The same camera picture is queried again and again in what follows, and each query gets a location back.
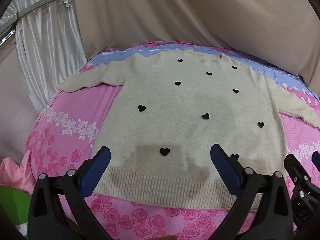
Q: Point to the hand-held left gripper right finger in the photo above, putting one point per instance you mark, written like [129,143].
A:
[225,172]

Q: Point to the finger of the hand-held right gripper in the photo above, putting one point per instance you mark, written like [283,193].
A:
[296,170]
[316,158]

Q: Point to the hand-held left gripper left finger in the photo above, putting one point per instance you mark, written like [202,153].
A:
[98,170]

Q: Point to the cream sweater with black hearts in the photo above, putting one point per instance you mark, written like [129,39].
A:
[175,100]

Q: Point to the pink floral bedsheet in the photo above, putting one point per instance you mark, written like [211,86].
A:
[75,105]

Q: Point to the light pink cloth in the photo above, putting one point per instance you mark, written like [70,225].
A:
[12,175]

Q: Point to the green cloth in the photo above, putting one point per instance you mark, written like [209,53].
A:
[15,205]

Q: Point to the white satin curtain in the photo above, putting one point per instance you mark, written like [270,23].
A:
[50,42]

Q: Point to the beige cloth drape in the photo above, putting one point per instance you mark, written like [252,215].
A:
[175,10]

